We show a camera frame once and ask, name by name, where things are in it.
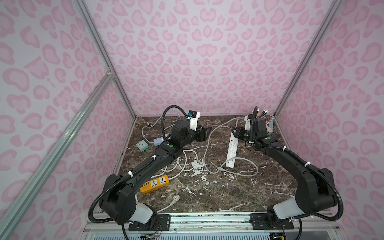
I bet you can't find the white power strip cord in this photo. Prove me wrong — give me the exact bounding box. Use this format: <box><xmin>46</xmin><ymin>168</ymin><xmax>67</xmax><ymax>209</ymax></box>
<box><xmin>161</xmin><ymin>116</ymin><xmax>259</xmax><ymax>178</ymax></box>

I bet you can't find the white power strip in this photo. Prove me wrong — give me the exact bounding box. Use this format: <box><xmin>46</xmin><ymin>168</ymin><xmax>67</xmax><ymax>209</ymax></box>
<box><xmin>226</xmin><ymin>133</ymin><xmax>239</xmax><ymax>168</ymax></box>

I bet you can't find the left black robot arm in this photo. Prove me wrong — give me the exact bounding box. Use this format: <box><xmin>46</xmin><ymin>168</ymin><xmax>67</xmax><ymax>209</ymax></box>
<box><xmin>88</xmin><ymin>111</ymin><xmax>211</xmax><ymax>229</ymax></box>

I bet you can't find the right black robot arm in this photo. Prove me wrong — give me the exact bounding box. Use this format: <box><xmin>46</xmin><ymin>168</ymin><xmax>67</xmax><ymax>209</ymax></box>
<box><xmin>232</xmin><ymin>118</ymin><xmax>344</xmax><ymax>225</ymax></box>

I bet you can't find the light blue power strip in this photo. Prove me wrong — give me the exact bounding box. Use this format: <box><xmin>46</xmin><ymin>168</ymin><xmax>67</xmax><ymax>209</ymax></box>
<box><xmin>153</xmin><ymin>137</ymin><xmax>164</xmax><ymax>146</ymax></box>

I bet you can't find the orange power strip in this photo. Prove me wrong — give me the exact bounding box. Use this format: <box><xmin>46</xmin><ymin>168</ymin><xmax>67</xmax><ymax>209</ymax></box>
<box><xmin>140</xmin><ymin>175</ymin><xmax>170</xmax><ymax>194</ymax></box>

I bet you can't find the bundle of pencils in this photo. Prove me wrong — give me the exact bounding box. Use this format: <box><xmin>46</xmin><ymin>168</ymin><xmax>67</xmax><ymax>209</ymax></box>
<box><xmin>257</xmin><ymin>109</ymin><xmax>275</xmax><ymax>123</ymax></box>

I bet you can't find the pink pencil cup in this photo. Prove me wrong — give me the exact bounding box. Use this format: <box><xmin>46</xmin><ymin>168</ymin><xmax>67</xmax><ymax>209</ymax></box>
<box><xmin>266</xmin><ymin>122</ymin><xmax>274</xmax><ymax>135</ymax></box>

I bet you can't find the blue beige pencil sharpener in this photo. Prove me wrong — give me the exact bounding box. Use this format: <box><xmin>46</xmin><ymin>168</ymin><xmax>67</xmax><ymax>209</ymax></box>
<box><xmin>267</xmin><ymin>119</ymin><xmax>274</xmax><ymax>133</ymax></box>

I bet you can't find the small green alarm clock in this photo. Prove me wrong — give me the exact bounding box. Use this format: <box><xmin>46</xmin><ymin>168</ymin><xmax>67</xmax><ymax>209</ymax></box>
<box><xmin>136</xmin><ymin>140</ymin><xmax>149</xmax><ymax>152</ymax></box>

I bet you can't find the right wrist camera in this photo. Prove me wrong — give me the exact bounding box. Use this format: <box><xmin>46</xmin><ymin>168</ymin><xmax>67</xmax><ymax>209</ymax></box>
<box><xmin>244</xmin><ymin>115</ymin><xmax>253</xmax><ymax>131</ymax></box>

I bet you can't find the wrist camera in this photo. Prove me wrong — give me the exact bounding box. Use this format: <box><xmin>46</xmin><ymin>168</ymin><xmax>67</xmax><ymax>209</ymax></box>
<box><xmin>187</xmin><ymin>110</ymin><xmax>200</xmax><ymax>132</ymax></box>
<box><xmin>244</xmin><ymin>115</ymin><xmax>253</xmax><ymax>131</ymax></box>

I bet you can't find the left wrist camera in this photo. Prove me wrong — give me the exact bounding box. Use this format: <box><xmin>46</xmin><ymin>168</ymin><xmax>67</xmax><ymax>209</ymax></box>
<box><xmin>187</xmin><ymin>110</ymin><xmax>200</xmax><ymax>132</ymax></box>

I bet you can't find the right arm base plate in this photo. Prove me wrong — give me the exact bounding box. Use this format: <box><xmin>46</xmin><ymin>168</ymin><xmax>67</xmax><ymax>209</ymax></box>
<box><xmin>249</xmin><ymin>212</ymin><xmax>294</xmax><ymax>230</ymax></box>

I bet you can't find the aluminium front rail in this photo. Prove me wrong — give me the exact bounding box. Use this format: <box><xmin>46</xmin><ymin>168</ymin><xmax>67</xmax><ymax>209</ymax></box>
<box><xmin>80</xmin><ymin>211</ymin><xmax>343</xmax><ymax>235</ymax></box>

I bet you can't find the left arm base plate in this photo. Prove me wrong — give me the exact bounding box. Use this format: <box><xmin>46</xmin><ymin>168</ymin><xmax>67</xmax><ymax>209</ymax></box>
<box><xmin>129</xmin><ymin>214</ymin><xmax>171</xmax><ymax>232</ymax></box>

